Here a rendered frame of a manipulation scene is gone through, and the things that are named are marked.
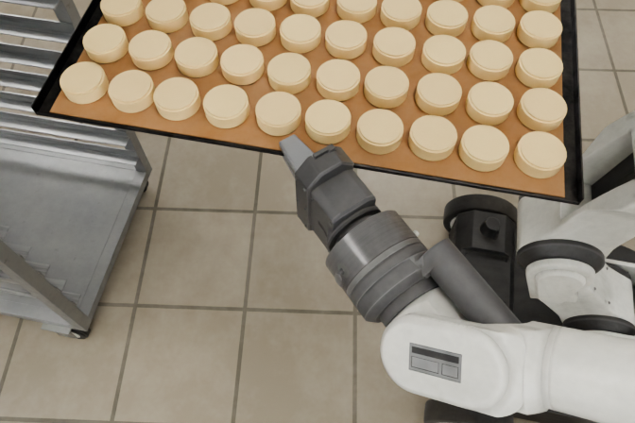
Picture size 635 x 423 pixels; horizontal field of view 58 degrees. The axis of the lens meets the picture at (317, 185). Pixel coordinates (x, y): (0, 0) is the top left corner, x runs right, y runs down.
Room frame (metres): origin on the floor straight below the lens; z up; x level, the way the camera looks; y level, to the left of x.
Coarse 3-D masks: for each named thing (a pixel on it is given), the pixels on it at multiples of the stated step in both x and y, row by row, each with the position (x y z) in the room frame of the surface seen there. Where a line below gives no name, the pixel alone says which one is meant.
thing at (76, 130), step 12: (0, 120) 0.89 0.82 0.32; (12, 120) 0.89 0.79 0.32; (24, 120) 0.89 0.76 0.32; (36, 120) 0.88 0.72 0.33; (48, 120) 0.88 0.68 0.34; (48, 132) 0.86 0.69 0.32; (60, 132) 0.86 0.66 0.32; (72, 132) 0.86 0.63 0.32; (84, 132) 0.86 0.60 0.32; (96, 132) 0.85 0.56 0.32; (108, 132) 0.85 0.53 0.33; (120, 132) 0.84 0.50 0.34; (120, 144) 0.82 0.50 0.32
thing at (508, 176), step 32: (192, 0) 0.58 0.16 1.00; (288, 0) 0.58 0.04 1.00; (128, 32) 0.52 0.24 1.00; (192, 32) 0.52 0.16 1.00; (416, 32) 0.52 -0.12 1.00; (512, 32) 0.52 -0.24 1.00; (128, 64) 0.47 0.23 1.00; (320, 64) 0.47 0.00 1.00; (416, 64) 0.47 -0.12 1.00; (512, 64) 0.47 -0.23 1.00; (64, 96) 0.42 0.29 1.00; (256, 96) 0.42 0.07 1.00; (320, 96) 0.42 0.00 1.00; (160, 128) 0.37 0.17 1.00; (192, 128) 0.37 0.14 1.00; (224, 128) 0.37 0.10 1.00; (256, 128) 0.37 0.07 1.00; (352, 128) 0.37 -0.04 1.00; (512, 128) 0.37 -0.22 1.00; (352, 160) 0.33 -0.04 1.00; (384, 160) 0.33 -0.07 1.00; (416, 160) 0.33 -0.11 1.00; (448, 160) 0.33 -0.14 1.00; (512, 160) 0.33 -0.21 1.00; (544, 192) 0.29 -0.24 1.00
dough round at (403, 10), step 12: (384, 0) 0.56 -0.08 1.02; (396, 0) 0.56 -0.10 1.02; (408, 0) 0.56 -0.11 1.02; (384, 12) 0.54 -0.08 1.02; (396, 12) 0.53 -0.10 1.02; (408, 12) 0.53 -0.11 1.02; (420, 12) 0.54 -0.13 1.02; (384, 24) 0.53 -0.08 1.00; (396, 24) 0.52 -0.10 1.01; (408, 24) 0.52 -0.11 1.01
